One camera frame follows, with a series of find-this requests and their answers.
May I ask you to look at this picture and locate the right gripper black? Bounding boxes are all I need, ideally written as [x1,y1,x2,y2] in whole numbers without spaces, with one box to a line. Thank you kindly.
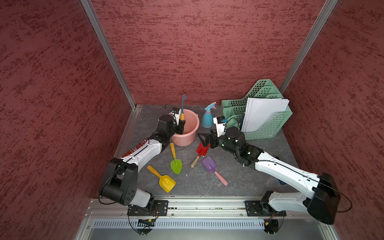
[198,128,239,155]

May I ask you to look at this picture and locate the blue fork rake yellow handle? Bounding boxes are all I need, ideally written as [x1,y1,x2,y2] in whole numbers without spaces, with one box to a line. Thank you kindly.
[180,94,187,121]

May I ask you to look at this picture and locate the red shovel wooden handle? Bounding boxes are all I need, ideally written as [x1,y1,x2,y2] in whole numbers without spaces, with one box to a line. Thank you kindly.
[191,143,211,168]

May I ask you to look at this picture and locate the teal pink spray bottle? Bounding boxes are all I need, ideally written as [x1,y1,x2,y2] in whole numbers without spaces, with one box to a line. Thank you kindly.
[202,102,217,129]

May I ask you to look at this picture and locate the purple shovel pink handle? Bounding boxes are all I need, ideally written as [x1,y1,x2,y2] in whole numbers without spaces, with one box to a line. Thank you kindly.
[202,156,229,186]

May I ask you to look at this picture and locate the yellow plastic scoop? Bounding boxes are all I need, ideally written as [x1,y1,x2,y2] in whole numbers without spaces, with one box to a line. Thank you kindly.
[147,166,176,193]

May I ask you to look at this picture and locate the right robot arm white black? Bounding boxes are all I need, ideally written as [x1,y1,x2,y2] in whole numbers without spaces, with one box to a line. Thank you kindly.
[198,127,344,225]

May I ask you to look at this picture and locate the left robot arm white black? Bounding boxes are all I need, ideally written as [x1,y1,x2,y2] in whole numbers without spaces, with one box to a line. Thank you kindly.
[98,115,186,212]

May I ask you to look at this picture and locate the pink plastic bucket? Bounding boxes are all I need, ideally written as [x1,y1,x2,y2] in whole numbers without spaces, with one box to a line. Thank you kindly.
[171,109,200,147]

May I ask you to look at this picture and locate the green mesh file organizer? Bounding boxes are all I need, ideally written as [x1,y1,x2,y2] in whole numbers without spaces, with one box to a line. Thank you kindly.
[221,79,293,140]

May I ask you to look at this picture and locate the white paper stack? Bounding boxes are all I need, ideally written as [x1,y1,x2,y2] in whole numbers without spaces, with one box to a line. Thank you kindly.
[242,98,290,133]

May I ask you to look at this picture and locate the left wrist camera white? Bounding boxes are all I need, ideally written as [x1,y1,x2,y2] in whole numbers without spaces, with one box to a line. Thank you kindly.
[171,107,181,122]

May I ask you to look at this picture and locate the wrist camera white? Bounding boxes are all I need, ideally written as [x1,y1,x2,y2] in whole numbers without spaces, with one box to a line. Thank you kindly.
[213,116,227,137]
[171,107,181,122]

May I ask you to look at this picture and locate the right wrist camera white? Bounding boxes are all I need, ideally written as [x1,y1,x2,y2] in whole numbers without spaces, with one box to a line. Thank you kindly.
[213,116,227,137]

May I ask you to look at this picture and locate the green trowel yellow handle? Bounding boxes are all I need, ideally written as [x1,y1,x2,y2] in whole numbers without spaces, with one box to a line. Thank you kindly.
[170,143,183,175]

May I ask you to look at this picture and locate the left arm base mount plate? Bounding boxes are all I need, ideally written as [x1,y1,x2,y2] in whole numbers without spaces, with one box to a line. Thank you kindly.
[128,200,169,217]

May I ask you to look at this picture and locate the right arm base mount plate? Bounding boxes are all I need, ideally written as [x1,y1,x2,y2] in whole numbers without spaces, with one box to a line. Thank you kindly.
[244,201,273,217]

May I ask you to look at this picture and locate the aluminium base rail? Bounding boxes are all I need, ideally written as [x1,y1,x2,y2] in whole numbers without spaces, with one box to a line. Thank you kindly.
[76,196,338,240]

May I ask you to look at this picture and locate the left aluminium corner post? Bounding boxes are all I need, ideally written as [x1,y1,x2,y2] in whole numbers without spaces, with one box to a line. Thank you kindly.
[81,0,137,110]

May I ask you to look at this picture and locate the aluminium corner post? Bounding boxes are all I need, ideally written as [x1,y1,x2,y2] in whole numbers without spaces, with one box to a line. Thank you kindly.
[280,0,338,94]
[81,0,137,110]

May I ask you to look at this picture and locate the right aluminium corner post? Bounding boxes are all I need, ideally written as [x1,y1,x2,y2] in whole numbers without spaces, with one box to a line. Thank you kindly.
[280,0,338,94]

